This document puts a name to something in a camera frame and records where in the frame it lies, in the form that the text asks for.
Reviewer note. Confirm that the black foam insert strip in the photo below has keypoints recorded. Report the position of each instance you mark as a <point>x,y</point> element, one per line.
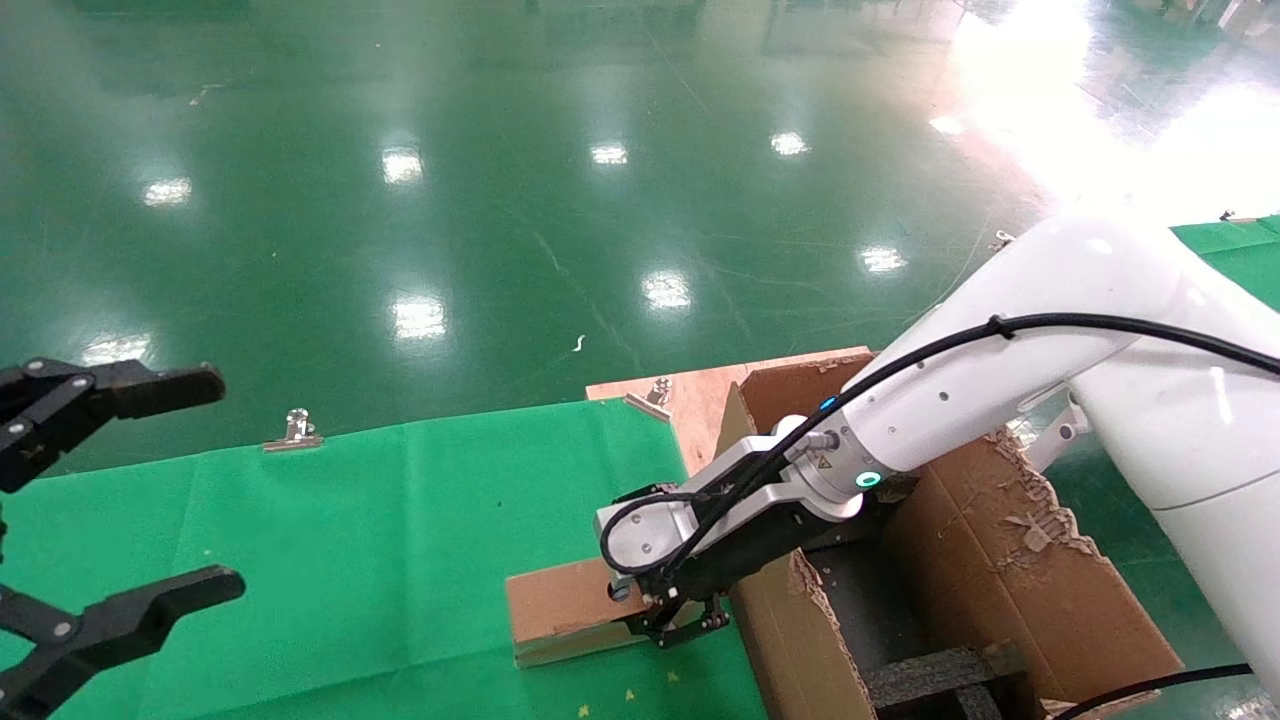
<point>930,675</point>

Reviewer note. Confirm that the silver camera mount bracket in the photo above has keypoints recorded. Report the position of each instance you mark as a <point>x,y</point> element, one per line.
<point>740,465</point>

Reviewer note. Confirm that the silver binder clip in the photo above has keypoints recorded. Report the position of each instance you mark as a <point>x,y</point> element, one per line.
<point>1235,218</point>
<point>1001,238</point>
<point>295,435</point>
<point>655,392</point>

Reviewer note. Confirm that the large green table cloth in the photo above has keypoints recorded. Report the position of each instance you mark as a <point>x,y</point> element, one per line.
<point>350,550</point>

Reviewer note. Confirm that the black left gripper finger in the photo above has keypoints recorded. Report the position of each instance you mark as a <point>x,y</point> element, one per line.
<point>120,620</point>
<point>150,388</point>

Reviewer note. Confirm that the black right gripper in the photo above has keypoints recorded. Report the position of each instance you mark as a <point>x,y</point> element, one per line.
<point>760,540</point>

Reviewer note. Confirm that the large open brown carton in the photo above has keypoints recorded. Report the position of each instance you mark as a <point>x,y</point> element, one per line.
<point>1000,560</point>

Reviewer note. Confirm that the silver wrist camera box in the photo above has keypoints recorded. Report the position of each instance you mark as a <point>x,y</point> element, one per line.
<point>640,535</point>

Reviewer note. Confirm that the green cloth with hanging corner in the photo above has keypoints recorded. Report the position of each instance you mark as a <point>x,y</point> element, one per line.
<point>1240,245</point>

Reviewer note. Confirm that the small brown cardboard box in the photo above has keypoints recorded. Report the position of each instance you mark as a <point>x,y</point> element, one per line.
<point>560,605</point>

